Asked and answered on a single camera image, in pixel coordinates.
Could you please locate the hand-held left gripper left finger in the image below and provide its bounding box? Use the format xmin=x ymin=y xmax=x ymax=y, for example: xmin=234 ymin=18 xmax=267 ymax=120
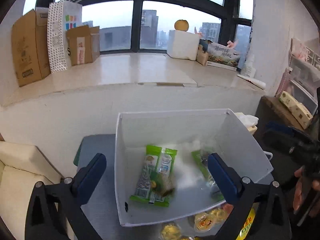
xmin=25 ymin=153 xmax=107 ymax=240

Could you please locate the patterned tissue pack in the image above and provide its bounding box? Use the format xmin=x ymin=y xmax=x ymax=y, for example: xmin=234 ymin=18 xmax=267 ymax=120
xmin=279 ymin=91 xmax=313 ymax=130

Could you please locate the pink patterned bag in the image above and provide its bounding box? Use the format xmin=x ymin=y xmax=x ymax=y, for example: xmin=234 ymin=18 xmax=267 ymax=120
xmin=290 ymin=38 xmax=315 ymax=61

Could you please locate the open small cardboard box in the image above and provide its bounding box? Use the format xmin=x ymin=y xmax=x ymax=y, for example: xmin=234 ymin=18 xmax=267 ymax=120
xmin=66 ymin=25 xmax=101 ymax=66

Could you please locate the green blue label snack packet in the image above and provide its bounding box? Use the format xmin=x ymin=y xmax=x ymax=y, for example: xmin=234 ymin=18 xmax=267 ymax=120
xmin=149 ymin=147 xmax=178 ymax=207

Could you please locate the yellow jelly cup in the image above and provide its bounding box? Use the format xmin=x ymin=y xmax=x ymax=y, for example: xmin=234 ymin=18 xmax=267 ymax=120
xmin=160 ymin=222 xmax=182 ymax=240
xmin=209 ymin=208 xmax=228 ymax=224

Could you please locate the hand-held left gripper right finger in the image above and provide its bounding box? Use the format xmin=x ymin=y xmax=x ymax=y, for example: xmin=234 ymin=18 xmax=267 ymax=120
xmin=207 ymin=152 xmax=293 ymax=240

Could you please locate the white plastic bin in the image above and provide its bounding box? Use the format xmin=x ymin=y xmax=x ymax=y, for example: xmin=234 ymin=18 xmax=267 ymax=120
xmin=114 ymin=108 xmax=274 ymax=227

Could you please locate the white dotted paper bag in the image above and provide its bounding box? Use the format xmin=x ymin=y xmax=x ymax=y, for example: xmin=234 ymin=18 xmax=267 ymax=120
xmin=47 ymin=0 xmax=83 ymax=73

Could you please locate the grey table cloth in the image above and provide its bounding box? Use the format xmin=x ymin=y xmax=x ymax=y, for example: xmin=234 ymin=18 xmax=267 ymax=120
xmin=74 ymin=134 xmax=275 ymax=240

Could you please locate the white foam box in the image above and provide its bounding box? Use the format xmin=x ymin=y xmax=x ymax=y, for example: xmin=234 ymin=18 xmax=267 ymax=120
xmin=167 ymin=29 xmax=200 ymax=61

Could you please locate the person's right hand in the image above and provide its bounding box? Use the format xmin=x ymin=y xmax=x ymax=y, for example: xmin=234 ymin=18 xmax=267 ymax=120
xmin=292 ymin=166 xmax=320 ymax=218

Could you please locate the dark brown cabinet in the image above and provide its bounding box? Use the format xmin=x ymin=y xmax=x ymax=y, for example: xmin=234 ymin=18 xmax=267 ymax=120
xmin=254 ymin=95 xmax=305 ymax=180

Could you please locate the white plastic bag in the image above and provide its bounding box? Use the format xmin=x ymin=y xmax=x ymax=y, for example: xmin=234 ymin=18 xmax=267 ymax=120
xmin=235 ymin=112 xmax=259 ymax=127

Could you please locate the cream box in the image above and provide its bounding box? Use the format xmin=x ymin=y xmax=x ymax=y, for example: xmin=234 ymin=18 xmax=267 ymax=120
xmin=246 ymin=124 xmax=258 ymax=137

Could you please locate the white bottle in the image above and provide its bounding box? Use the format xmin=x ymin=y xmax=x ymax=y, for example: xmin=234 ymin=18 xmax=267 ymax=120
xmin=241 ymin=54 xmax=256 ymax=78

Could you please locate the yellow snack packet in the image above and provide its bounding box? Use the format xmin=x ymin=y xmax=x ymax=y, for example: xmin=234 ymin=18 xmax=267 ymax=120
xmin=235 ymin=207 xmax=256 ymax=240

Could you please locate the white tube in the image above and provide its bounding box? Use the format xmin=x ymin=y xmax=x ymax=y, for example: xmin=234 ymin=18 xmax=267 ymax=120
xmin=237 ymin=74 xmax=266 ymax=90

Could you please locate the black window frame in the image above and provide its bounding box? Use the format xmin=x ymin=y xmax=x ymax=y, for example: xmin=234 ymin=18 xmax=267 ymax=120
xmin=35 ymin=0 xmax=254 ymax=69

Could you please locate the small brown box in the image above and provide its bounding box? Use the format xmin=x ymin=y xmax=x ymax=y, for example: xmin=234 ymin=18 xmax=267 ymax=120
xmin=196 ymin=46 xmax=209 ymax=66

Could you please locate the round orange fruit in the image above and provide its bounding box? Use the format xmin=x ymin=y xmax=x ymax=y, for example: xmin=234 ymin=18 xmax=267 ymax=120
xmin=174 ymin=19 xmax=190 ymax=32

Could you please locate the clear plastic drawer unit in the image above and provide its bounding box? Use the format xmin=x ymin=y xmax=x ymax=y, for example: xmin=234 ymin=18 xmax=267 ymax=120
xmin=287 ymin=55 xmax=320 ymax=115

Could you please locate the landscape printed box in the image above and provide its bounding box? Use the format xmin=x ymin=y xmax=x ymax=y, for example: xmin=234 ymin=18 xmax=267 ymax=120
xmin=206 ymin=42 xmax=242 ymax=71

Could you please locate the green clear snack packet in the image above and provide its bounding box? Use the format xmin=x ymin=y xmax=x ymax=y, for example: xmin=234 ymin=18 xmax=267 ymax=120
xmin=191 ymin=149 xmax=225 ymax=202

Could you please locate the green striped snack packet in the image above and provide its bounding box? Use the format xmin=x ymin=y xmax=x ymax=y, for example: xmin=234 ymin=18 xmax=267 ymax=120
xmin=129 ymin=144 xmax=163 ymax=203

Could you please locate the blue toy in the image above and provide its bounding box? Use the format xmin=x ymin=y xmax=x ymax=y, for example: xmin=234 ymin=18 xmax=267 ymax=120
xmin=199 ymin=39 xmax=213 ymax=53

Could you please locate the tall cardboard box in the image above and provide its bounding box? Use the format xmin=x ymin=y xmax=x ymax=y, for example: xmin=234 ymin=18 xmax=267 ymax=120
xmin=11 ymin=7 xmax=52 ymax=87

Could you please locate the printed lid jelly cup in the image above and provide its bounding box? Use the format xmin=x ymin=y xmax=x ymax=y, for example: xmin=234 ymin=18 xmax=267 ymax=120
xmin=194 ymin=212 xmax=217 ymax=231

